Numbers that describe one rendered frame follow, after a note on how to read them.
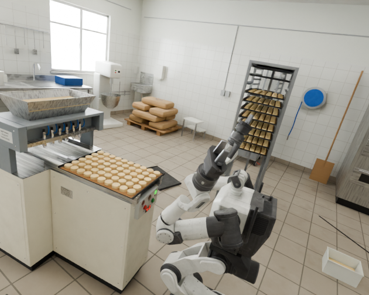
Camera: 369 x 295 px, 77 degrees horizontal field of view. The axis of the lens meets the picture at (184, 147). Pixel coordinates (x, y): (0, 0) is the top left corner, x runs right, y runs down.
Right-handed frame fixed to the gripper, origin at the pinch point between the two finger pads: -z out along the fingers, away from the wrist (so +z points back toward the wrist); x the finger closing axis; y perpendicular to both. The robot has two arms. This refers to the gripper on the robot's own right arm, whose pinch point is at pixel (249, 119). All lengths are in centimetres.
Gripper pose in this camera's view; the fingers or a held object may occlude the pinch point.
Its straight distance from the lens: 148.5
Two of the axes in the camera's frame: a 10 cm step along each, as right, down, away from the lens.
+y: -5.5, -4.9, 6.7
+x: -6.5, -2.6, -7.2
